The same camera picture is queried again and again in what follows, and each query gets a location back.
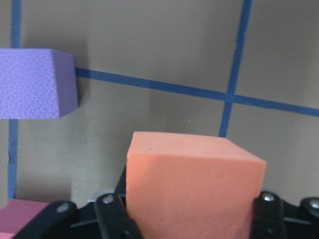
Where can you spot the purple foam cube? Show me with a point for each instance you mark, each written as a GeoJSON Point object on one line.
{"type": "Point", "coordinates": [37, 84]}

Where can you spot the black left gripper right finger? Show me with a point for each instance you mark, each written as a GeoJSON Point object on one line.
{"type": "Point", "coordinates": [268, 217]}

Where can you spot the pink foam cube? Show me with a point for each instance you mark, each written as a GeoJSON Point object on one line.
{"type": "Point", "coordinates": [16, 214]}

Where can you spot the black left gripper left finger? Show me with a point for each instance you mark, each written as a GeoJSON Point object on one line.
{"type": "Point", "coordinates": [111, 213]}

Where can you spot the orange foam cube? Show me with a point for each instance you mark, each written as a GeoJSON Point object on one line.
{"type": "Point", "coordinates": [183, 186]}

